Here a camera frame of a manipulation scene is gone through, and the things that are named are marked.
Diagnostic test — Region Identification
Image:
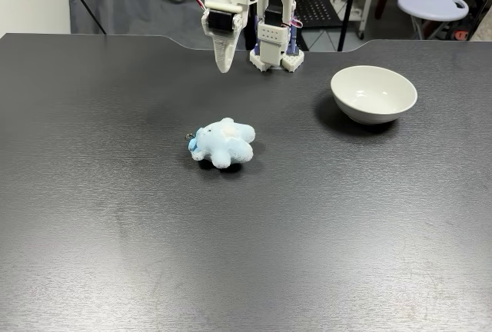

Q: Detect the black metal rack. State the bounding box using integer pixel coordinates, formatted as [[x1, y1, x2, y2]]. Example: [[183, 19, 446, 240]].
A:
[[294, 0, 365, 53]]

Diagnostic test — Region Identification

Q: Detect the white ceramic bowl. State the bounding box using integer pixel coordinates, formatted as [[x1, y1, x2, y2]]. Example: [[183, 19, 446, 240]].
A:
[[330, 65, 418, 125]]

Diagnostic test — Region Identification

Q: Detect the lavender round plastic stool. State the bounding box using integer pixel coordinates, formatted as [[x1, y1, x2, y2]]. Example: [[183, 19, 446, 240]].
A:
[[397, 0, 470, 41]]

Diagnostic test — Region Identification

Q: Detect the black round wheel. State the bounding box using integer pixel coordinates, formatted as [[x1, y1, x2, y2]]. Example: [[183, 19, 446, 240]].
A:
[[456, 0, 487, 41]]

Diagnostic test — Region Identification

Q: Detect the skyblue plush doll keychain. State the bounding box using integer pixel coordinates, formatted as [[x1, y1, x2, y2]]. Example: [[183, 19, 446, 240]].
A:
[[186, 117, 256, 170]]

